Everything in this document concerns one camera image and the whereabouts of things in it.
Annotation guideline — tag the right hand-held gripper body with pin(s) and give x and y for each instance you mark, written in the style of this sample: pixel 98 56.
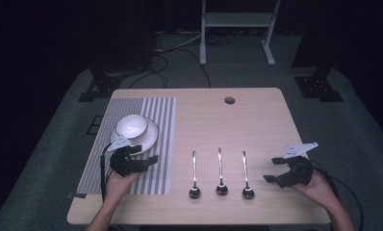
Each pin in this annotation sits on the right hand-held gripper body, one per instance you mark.
pixel 296 166

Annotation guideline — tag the grey striped placemat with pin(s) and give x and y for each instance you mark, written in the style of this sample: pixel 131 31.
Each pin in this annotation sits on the grey striped placemat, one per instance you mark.
pixel 141 141

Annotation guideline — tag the metal spoon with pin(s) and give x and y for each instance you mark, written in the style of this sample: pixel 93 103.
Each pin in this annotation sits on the metal spoon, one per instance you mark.
pixel 194 179
pixel 246 179
pixel 221 176

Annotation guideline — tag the white bowl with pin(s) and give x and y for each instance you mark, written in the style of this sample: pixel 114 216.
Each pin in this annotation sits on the white bowl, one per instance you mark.
pixel 148 138
pixel 132 126

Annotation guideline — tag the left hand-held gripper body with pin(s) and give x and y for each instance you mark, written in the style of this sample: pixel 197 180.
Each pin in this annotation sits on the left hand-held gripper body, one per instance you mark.
pixel 126 160

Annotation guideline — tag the white metal stand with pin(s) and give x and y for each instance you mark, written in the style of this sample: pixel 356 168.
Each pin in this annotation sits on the white metal stand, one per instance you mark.
pixel 237 25

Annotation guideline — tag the person's right hand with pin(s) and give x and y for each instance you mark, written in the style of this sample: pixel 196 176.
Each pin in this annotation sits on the person's right hand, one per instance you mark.
pixel 318 190

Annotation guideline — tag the person's left hand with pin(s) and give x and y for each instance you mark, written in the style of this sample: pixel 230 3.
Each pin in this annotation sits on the person's left hand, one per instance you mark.
pixel 122 183

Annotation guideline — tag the black stand base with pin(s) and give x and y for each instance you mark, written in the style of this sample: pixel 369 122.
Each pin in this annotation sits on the black stand base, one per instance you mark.
pixel 318 83
pixel 99 83

